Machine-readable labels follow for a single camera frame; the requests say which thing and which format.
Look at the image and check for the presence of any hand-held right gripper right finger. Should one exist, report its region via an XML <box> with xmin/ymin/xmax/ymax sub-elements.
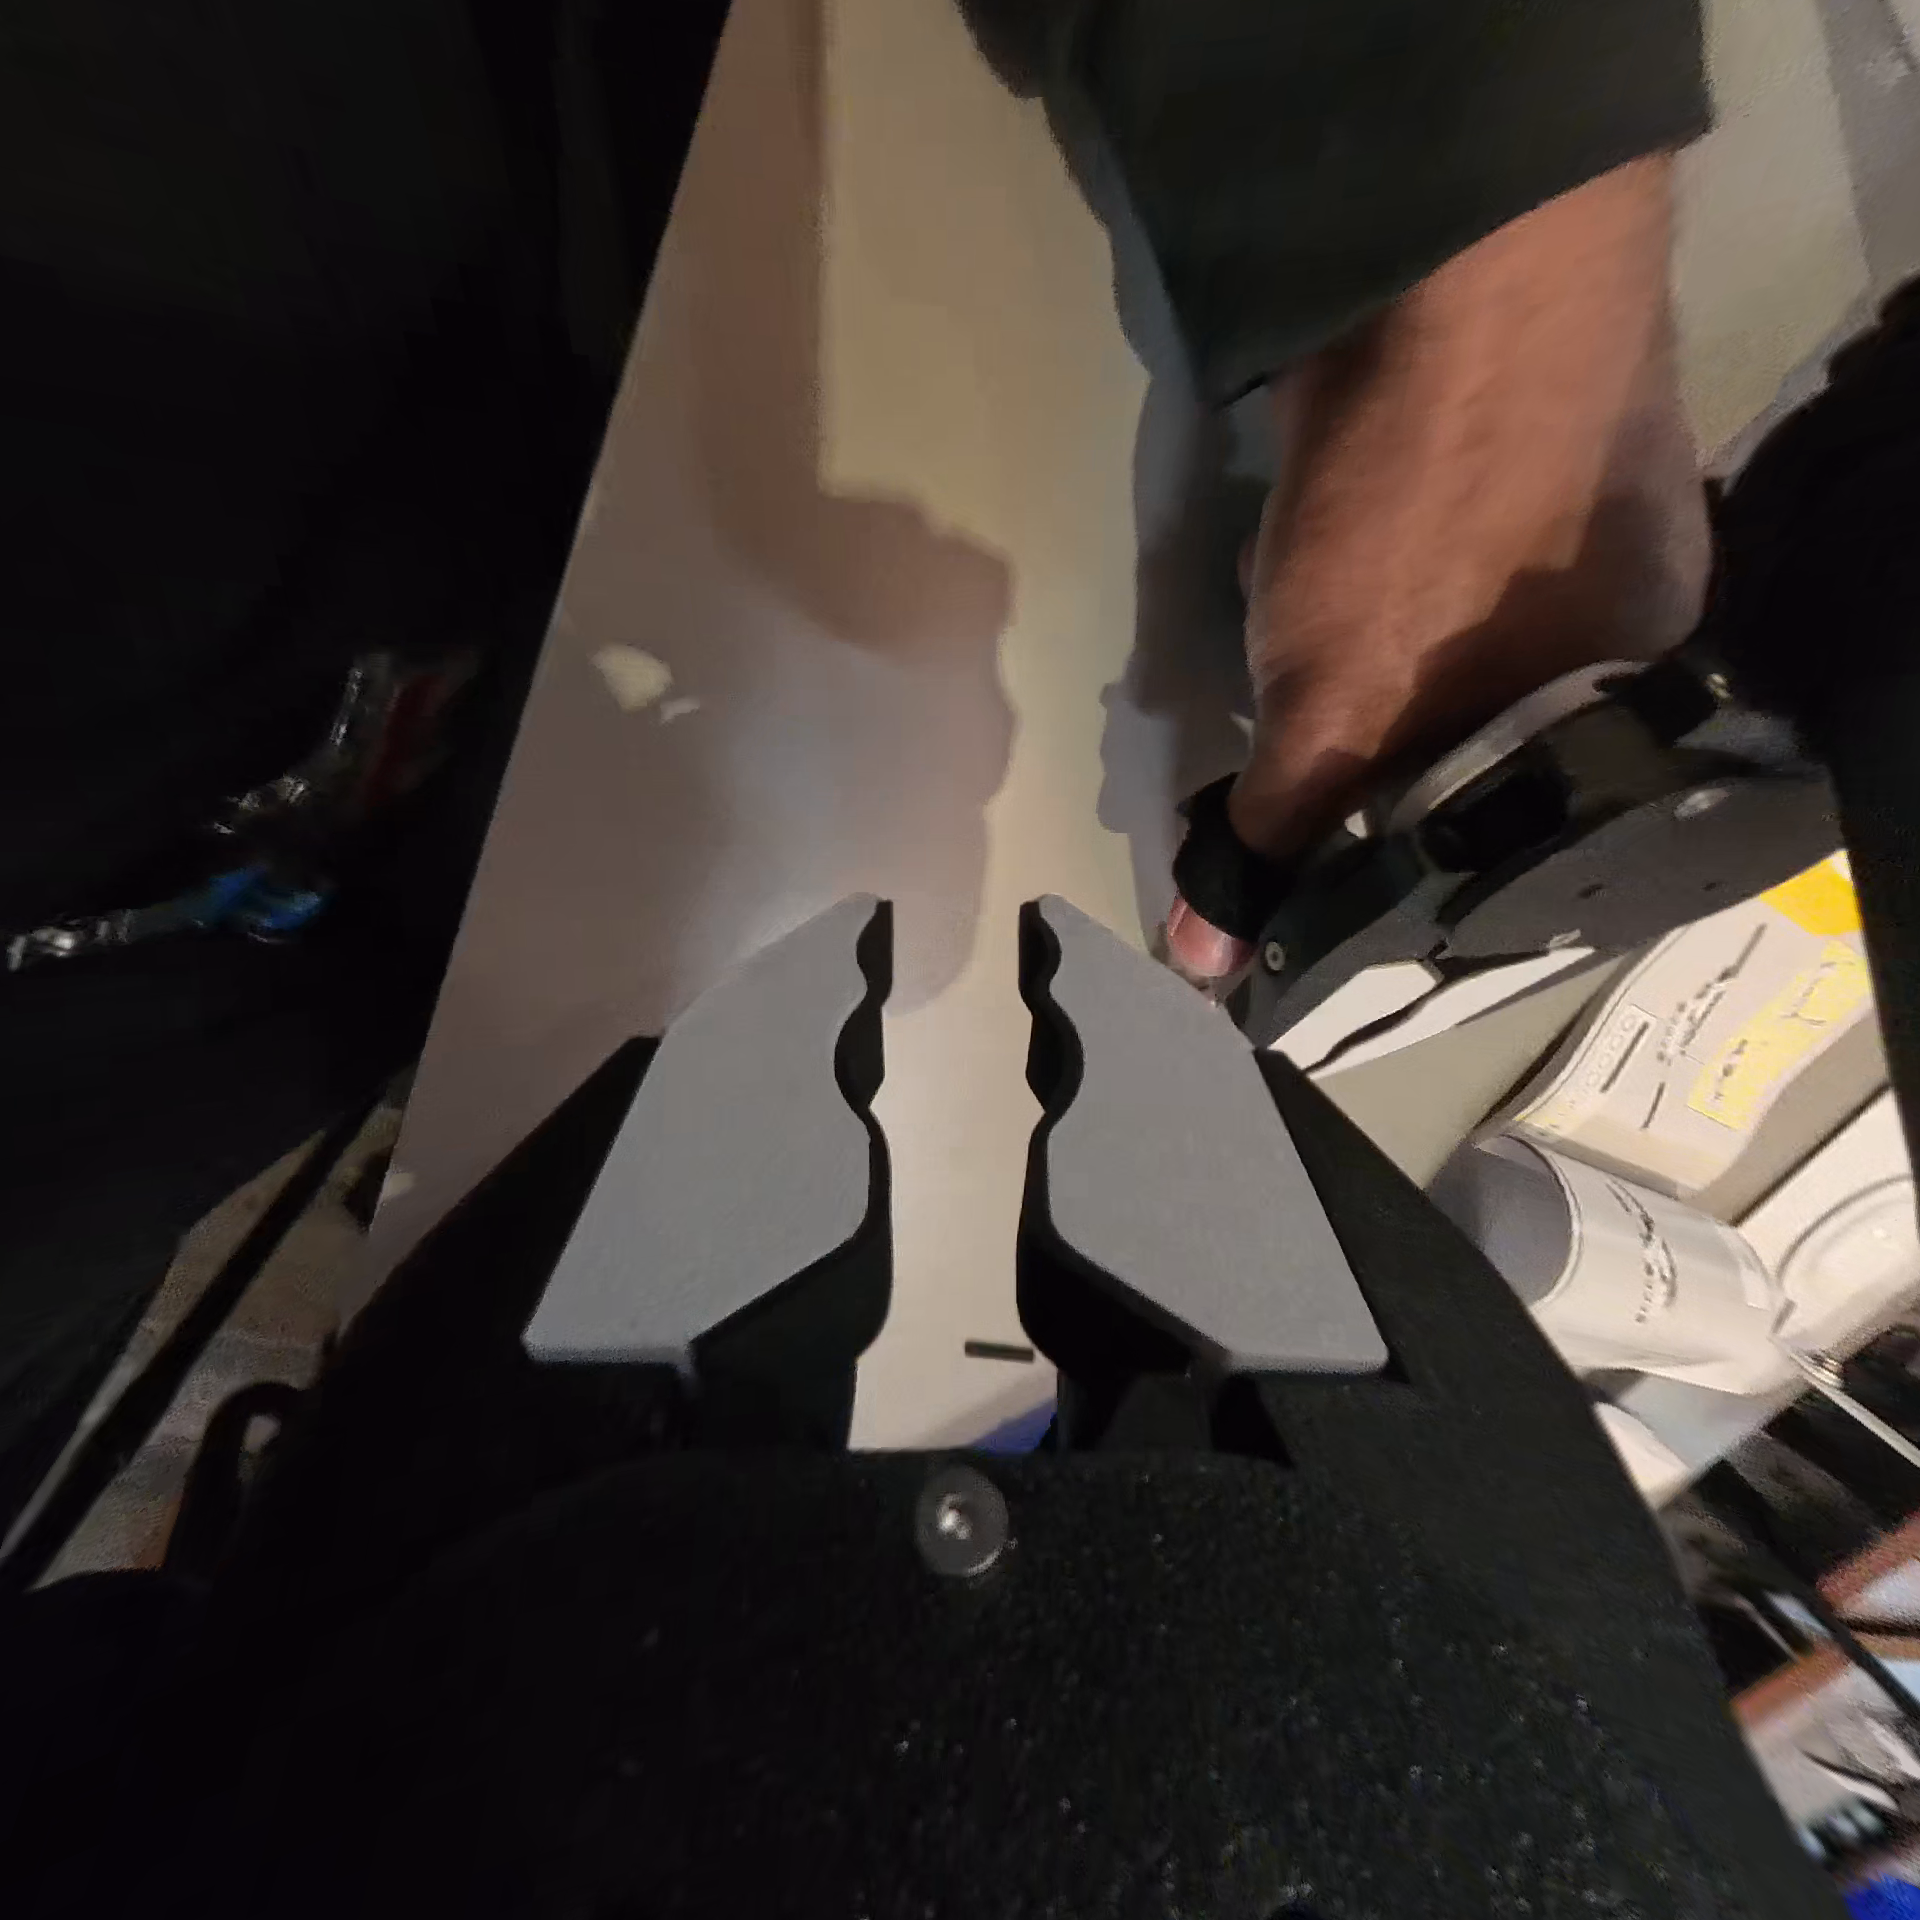
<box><xmin>1020</xmin><ymin>890</ymin><xmax>1394</xmax><ymax>1445</ymax></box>

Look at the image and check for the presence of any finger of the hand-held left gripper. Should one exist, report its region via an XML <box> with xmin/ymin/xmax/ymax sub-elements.
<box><xmin>1271</xmin><ymin>942</ymin><xmax>1595</xmax><ymax>1080</ymax></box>

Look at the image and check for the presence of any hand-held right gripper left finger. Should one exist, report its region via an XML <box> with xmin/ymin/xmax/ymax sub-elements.
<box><xmin>525</xmin><ymin>890</ymin><xmax>905</xmax><ymax>1445</ymax></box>

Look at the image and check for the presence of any person's left forearm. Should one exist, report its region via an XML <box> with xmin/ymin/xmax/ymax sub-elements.
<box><xmin>963</xmin><ymin>0</ymin><xmax>1717</xmax><ymax>408</ymax></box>

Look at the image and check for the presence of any person's left hand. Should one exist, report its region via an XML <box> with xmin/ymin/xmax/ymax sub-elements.
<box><xmin>1167</xmin><ymin>295</ymin><xmax>1717</xmax><ymax>984</ymax></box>

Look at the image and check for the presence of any white printed cylinder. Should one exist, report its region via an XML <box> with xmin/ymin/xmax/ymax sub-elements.
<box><xmin>1440</xmin><ymin>1138</ymin><xmax>1794</xmax><ymax>1367</ymax></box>

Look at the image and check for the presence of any black cloth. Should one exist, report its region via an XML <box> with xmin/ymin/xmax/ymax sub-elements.
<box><xmin>1712</xmin><ymin>276</ymin><xmax>1920</xmax><ymax>1352</ymax></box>

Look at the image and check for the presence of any clear plastic wrapped item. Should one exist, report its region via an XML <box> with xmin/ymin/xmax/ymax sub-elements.
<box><xmin>0</xmin><ymin>641</ymin><xmax>498</xmax><ymax>974</ymax></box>

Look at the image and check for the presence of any thin white cable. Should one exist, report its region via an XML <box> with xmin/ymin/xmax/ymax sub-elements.
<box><xmin>1790</xmin><ymin>1343</ymin><xmax>1920</xmax><ymax>1473</ymax></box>

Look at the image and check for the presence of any black cable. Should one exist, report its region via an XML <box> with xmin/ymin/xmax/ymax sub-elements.
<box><xmin>1725</xmin><ymin>1502</ymin><xmax>1920</xmax><ymax>1699</ymax></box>

